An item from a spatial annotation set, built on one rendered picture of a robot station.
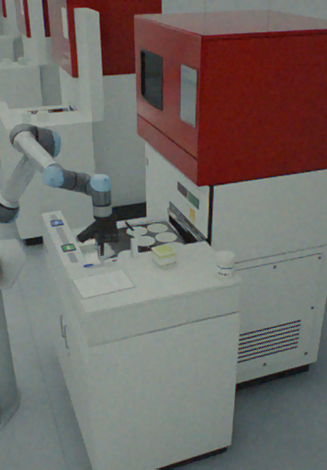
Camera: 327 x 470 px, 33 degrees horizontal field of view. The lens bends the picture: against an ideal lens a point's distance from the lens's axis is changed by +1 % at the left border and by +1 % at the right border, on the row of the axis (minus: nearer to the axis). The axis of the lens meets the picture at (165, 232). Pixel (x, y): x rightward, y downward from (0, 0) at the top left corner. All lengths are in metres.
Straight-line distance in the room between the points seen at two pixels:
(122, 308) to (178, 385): 0.48
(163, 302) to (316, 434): 1.22
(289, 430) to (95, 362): 1.20
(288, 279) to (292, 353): 0.49
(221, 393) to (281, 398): 0.68
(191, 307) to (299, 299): 0.90
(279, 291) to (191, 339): 0.72
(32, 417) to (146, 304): 1.18
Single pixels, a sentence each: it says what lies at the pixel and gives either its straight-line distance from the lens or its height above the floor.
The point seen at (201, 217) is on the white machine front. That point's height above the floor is 1.06.
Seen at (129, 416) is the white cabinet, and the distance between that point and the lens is 2.31.
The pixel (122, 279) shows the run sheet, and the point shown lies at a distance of 2.11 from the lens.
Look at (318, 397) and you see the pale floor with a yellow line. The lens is 3.11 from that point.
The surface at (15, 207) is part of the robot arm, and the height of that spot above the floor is 1.04.
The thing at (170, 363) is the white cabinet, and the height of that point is 0.64.
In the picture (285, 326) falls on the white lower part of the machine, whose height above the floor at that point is 0.38.
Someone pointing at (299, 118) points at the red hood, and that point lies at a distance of 2.40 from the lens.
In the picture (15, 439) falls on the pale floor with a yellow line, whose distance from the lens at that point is 2.90.
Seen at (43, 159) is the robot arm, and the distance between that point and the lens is 2.16.
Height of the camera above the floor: 2.08
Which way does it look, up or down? 27 degrees down
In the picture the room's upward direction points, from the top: straight up
